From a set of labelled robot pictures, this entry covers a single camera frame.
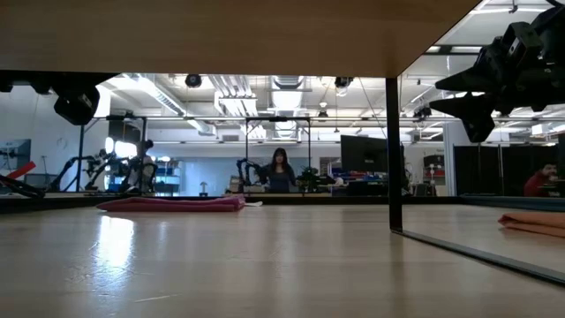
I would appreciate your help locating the pink folded cloth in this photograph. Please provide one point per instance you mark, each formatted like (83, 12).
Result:
(176, 204)

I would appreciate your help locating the small white tag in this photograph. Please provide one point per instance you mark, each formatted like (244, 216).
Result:
(253, 203)

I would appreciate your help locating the black room partition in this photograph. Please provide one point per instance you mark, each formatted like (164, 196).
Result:
(499, 170)

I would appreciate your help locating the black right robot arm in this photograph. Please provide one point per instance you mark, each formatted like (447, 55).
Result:
(557, 3)

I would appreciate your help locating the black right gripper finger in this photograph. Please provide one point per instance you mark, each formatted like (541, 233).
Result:
(476, 81)
(479, 115)

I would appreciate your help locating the black computer monitor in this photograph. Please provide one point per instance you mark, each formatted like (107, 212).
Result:
(362, 152)

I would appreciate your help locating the grey wall screen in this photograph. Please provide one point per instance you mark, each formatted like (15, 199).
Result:
(15, 152)

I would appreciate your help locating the orange folded cloth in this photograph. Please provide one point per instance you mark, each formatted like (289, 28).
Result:
(538, 223)

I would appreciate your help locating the long ceiling light fixture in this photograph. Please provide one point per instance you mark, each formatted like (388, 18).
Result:
(450, 49)

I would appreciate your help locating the wooden shelf with black frame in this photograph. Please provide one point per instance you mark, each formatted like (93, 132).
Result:
(220, 31)

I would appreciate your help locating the red bar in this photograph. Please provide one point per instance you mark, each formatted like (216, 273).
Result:
(22, 170)

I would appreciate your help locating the black ceiling camera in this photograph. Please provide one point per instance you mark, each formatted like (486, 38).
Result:
(193, 80)
(343, 82)

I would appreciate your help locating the black metal station frame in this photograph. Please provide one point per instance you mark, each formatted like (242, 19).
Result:
(80, 154)
(278, 118)

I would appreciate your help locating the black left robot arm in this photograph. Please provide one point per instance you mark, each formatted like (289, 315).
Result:
(76, 106)

